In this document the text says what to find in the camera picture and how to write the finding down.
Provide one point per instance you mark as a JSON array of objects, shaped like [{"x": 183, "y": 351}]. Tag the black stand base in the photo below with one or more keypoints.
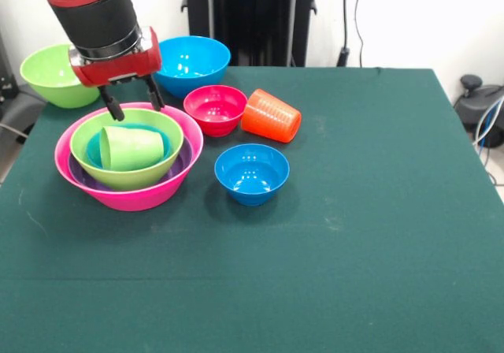
[
  {"x": 478, "y": 105},
  {"x": 19, "y": 108}
]

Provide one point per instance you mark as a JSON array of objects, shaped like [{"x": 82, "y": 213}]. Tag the lime green large bowl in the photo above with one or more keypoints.
[
  {"x": 126, "y": 180},
  {"x": 51, "y": 81}
]

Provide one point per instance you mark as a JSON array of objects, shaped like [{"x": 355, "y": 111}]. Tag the lime green small cup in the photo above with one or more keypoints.
[{"x": 132, "y": 148}]

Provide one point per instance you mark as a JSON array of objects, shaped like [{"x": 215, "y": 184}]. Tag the blue large bowl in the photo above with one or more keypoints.
[{"x": 193, "y": 65}]

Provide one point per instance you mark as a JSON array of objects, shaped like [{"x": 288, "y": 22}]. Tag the turquoise bowl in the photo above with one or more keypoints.
[{"x": 92, "y": 150}]

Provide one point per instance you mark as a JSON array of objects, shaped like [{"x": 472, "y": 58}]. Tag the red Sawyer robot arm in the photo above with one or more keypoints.
[{"x": 94, "y": 10}]

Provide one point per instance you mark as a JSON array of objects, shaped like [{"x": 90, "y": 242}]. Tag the red small bowl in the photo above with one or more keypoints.
[{"x": 215, "y": 110}]

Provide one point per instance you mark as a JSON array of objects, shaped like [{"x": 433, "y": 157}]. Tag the pink large bowl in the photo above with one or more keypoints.
[{"x": 134, "y": 202}]

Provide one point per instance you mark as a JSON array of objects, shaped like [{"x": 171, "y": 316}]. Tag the dark green table cloth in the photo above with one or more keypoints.
[{"x": 252, "y": 270}]

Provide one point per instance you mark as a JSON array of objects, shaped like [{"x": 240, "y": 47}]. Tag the purple shallow bowl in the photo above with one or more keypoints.
[{"x": 182, "y": 164}]

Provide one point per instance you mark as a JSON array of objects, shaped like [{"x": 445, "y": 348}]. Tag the dark blue small bowl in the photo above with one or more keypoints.
[{"x": 251, "y": 175}]

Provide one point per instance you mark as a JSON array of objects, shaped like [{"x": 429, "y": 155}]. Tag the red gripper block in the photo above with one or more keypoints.
[{"x": 118, "y": 69}]

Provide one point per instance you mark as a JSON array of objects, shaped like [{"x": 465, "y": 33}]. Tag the orange cup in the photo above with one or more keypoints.
[{"x": 271, "y": 116}]

